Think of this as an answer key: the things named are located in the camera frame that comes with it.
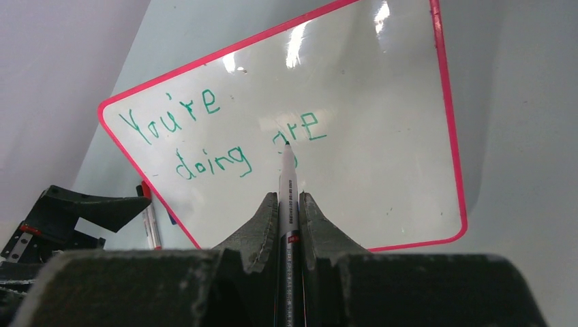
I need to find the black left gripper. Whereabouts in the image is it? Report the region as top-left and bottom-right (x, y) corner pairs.
(1, 185), (278, 326)

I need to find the red capped white marker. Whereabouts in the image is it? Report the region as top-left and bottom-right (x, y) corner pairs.
(141, 181), (162, 250)

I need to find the red framed whiteboard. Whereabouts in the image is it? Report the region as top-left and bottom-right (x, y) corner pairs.
(98, 1), (468, 251)

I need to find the black capped white marker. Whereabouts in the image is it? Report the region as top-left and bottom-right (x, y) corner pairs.
(136, 185), (155, 249)

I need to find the green capped white marker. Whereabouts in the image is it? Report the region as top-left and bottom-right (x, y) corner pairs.
(275, 142), (305, 326)

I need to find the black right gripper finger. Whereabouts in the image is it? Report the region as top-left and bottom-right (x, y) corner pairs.
(299, 192), (546, 326)

